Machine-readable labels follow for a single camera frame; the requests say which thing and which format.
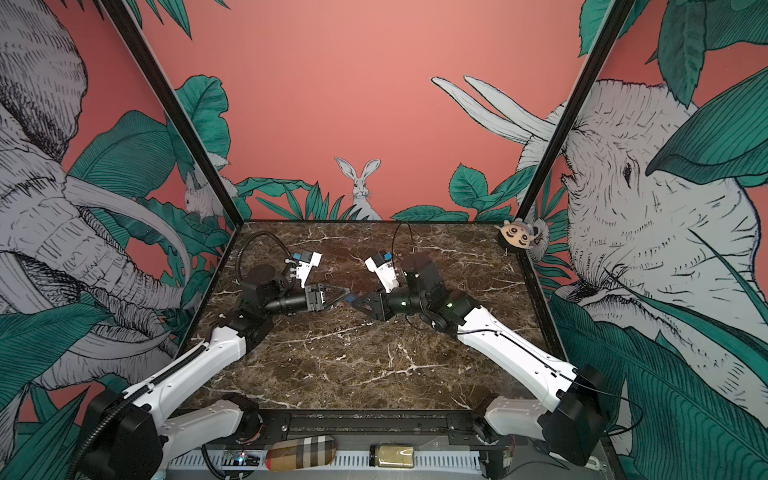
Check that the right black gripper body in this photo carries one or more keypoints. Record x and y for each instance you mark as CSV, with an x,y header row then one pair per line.
x,y
382,304

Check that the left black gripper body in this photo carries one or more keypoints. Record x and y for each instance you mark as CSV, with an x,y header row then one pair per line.
x,y
309,289

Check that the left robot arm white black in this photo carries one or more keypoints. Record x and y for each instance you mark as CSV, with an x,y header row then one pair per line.
x,y
126,435

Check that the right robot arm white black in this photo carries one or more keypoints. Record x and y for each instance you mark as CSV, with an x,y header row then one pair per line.
x,y
455,313

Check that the gold rectangular box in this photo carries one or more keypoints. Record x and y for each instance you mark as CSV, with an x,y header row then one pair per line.
x,y
392,456

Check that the plaid cylindrical case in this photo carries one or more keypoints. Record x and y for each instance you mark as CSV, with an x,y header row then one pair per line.
x,y
301,453

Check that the cartoon face sticker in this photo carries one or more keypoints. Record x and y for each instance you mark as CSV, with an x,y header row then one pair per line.
x,y
517,235

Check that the small circuit board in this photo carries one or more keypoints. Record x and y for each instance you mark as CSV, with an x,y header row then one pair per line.
x,y
241,459

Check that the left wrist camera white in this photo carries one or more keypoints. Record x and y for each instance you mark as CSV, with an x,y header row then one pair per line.
x,y
300,265

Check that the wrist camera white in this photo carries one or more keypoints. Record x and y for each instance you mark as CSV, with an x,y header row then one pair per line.
x,y
381,264
300,265

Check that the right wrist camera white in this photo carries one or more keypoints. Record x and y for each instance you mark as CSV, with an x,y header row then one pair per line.
x,y
381,264

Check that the black front rail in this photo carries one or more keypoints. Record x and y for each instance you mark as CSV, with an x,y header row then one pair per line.
x,y
360,423

